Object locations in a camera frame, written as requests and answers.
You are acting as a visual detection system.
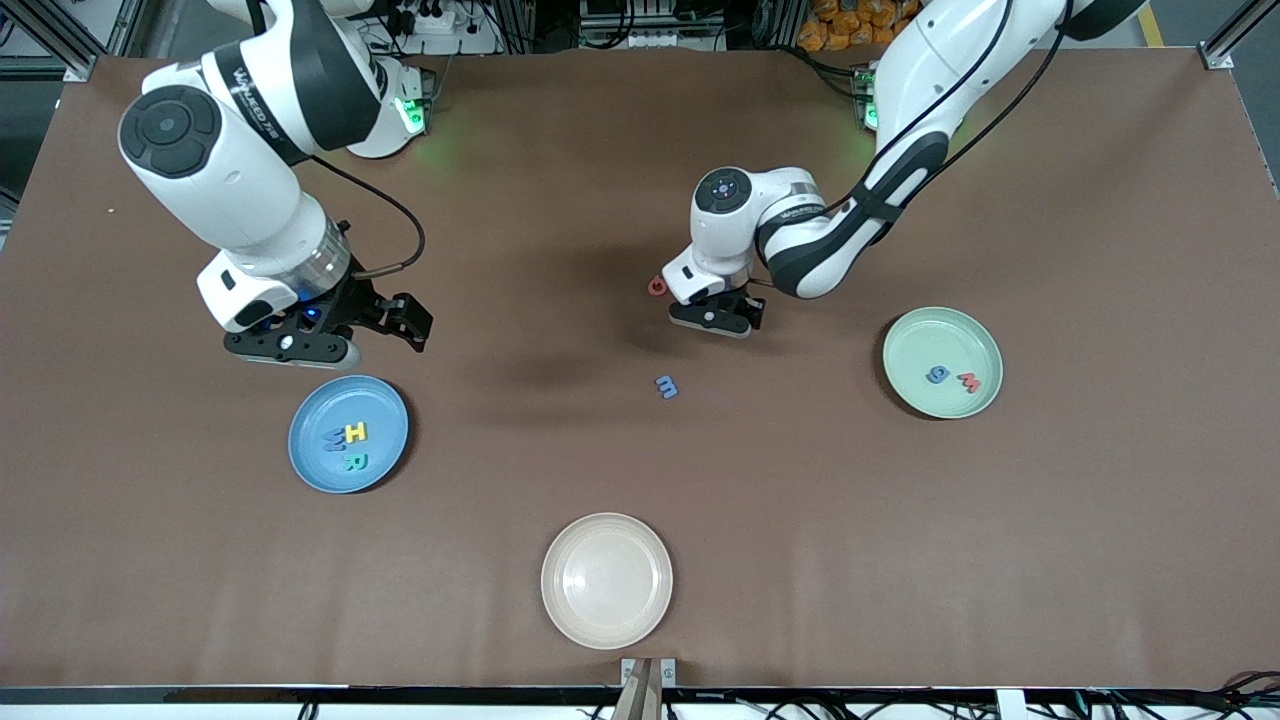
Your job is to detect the blue plate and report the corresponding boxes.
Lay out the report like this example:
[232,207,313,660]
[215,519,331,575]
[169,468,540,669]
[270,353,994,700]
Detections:
[288,375,410,495]

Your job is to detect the green plate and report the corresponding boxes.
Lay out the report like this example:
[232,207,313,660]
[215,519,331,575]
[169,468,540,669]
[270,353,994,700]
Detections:
[882,306,1004,420]

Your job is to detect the beige plate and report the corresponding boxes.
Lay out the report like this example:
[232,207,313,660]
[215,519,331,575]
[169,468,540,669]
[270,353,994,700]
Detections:
[541,513,674,651]

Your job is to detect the brown table mat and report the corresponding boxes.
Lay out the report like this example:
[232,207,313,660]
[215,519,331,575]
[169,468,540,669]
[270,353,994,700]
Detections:
[0,48,1280,691]

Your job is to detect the orange snack bags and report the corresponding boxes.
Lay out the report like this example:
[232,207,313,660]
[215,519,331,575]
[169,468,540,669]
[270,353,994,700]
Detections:
[797,0,926,53]

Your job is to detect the white power strip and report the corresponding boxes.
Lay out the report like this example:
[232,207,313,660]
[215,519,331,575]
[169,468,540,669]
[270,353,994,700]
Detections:
[385,0,466,36]

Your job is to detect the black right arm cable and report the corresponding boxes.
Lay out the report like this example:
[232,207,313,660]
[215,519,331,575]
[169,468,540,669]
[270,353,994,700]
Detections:
[245,0,427,279]

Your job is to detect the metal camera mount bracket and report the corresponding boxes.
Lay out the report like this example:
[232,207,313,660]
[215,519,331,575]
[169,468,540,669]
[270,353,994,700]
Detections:
[612,657,678,720]

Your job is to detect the black and red cable bundle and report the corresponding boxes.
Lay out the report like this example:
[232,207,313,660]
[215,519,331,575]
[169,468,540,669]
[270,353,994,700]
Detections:
[1085,672,1280,720]

